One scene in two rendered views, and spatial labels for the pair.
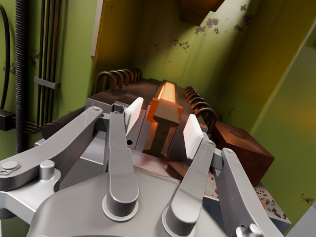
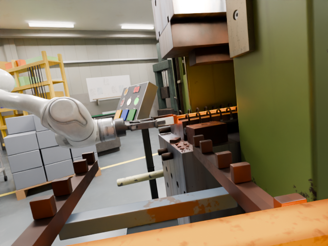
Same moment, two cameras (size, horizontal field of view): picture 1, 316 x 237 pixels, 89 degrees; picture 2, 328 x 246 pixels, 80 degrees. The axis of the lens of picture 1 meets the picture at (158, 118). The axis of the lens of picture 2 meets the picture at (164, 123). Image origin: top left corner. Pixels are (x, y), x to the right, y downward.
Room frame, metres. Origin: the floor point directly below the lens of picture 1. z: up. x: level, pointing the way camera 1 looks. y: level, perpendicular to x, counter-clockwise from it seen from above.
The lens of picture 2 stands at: (0.03, -0.80, 1.10)
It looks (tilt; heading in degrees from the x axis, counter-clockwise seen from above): 8 degrees down; 79
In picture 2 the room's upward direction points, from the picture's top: 8 degrees counter-clockwise
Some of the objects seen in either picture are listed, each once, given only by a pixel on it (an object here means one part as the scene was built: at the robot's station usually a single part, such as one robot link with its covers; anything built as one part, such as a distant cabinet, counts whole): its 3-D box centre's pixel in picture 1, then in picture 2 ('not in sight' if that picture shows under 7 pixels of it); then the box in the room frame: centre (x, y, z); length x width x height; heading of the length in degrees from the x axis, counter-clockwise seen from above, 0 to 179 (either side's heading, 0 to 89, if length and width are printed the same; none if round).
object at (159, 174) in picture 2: not in sight; (153, 175); (0.15, 0.36, 0.62); 0.44 x 0.05 x 0.05; 1
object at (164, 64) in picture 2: not in sight; (165, 83); (1.87, 6.96, 1.56); 1.05 x 0.82 x 3.13; 102
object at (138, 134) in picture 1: (155, 100); (218, 119); (0.45, 0.02, 0.96); 0.42 x 0.20 x 0.09; 1
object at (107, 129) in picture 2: not in sight; (108, 129); (-0.04, -0.01, 1.00); 0.09 x 0.06 x 0.09; 91
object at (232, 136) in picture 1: (230, 148); (206, 133); (0.30, -0.16, 0.95); 0.12 x 0.09 x 0.07; 1
